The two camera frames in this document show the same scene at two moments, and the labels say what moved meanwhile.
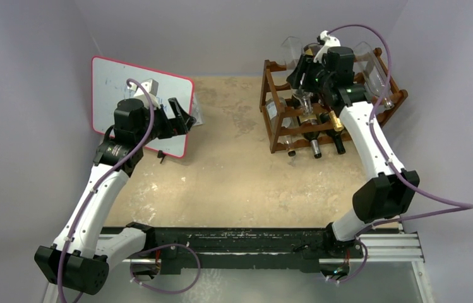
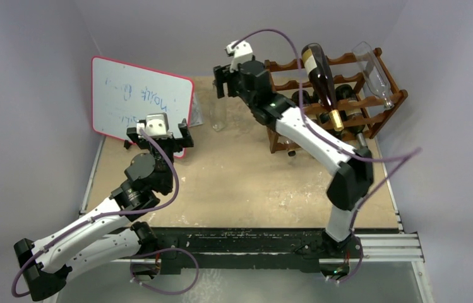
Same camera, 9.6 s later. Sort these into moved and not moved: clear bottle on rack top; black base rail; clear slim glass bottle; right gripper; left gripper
Moved: clear slim glass bottle; left gripper; right gripper
Not moved: black base rail; clear bottle on rack top
